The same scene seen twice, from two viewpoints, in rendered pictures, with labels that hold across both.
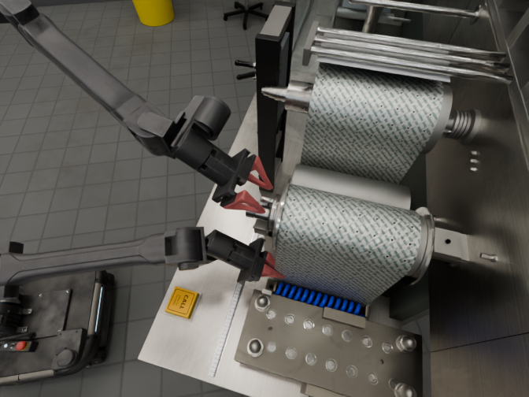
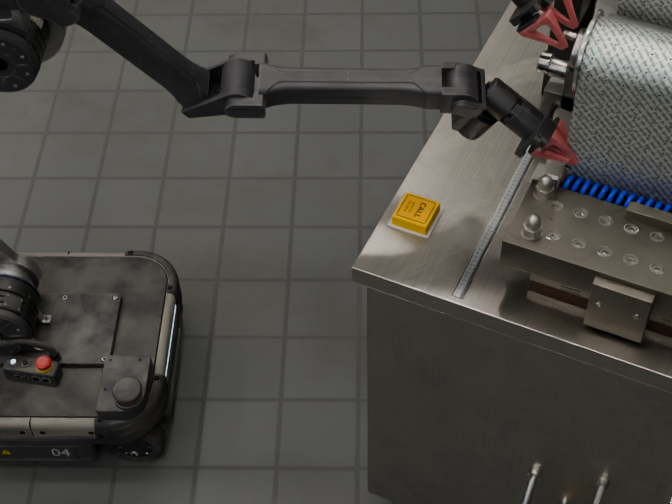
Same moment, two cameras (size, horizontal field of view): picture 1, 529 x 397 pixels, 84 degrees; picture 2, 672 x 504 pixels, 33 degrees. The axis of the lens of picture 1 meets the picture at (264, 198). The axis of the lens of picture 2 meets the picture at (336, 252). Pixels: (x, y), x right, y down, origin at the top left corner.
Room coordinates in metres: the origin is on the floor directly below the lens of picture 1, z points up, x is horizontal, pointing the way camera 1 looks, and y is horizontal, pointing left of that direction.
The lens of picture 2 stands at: (-1.25, 0.09, 2.49)
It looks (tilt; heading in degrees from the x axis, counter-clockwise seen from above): 49 degrees down; 11
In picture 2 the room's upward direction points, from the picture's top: 2 degrees counter-clockwise
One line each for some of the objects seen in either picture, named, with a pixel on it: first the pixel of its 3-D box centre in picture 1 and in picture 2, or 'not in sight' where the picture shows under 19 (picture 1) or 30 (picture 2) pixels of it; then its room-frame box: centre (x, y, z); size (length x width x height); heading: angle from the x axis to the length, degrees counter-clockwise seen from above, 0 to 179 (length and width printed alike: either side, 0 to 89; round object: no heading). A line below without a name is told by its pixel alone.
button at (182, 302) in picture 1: (182, 302); (416, 213); (0.20, 0.23, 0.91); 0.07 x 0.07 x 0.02; 75
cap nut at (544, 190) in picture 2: (262, 302); (545, 185); (0.17, 0.00, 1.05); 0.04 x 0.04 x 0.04
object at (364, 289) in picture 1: (325, 280); (634, 159); (0.20, -0.14, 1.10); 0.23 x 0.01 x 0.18; 75
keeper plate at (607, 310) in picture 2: (324, 396); (618, 310); (-0.02, -0.14, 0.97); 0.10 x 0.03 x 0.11; 75
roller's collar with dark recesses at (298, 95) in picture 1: (301, 97); not in sight; (0.54, -0.08, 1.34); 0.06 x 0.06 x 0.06; 75
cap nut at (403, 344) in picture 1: (408, 343); not in sight; (0.08, -0.31, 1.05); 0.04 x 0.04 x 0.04
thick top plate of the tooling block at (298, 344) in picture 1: (327, 348); (628, 255); (0.07, -0.15, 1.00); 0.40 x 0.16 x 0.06; 75
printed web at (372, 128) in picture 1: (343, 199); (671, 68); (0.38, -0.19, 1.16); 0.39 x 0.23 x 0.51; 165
